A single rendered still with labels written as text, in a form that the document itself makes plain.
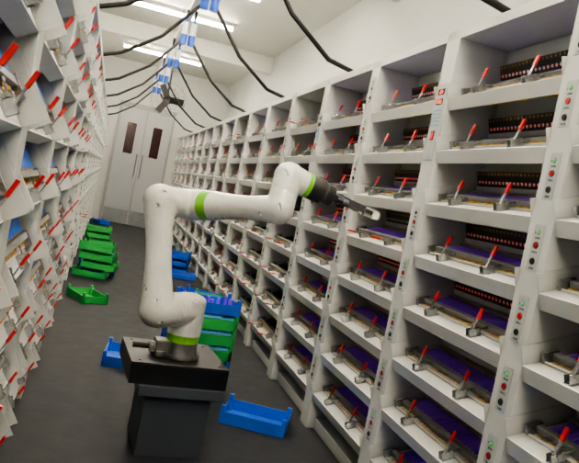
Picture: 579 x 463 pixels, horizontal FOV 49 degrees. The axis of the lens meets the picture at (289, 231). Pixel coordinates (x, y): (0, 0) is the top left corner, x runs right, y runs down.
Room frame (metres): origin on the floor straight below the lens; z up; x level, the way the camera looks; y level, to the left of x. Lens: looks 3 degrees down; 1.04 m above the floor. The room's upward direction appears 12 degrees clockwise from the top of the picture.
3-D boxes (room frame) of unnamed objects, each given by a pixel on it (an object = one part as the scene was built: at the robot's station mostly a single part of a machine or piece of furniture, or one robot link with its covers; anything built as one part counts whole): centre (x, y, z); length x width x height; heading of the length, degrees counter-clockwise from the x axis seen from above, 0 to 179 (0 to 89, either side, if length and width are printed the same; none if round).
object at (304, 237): (3.72, -0.14, 0.88); 0.20 x 0.09 x 1.75; 106
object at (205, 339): (3.26, 0.34, 0.28); 0.30 x 0.20 x 0.08; 113
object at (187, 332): (2.45, 0.33, 0.51); 0.16 x 0.13 x 0.19; 145
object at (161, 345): (2.44, 0.37, 0.39); 0.26 x 0.15 x 0.06; 109
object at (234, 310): (3.26, 0.34, 0.44); 0.30 x 0.20 x 0.08; 113
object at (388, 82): (3.04, -0.34, 0.88); 0.20 x 0.09 x 1.75; 106
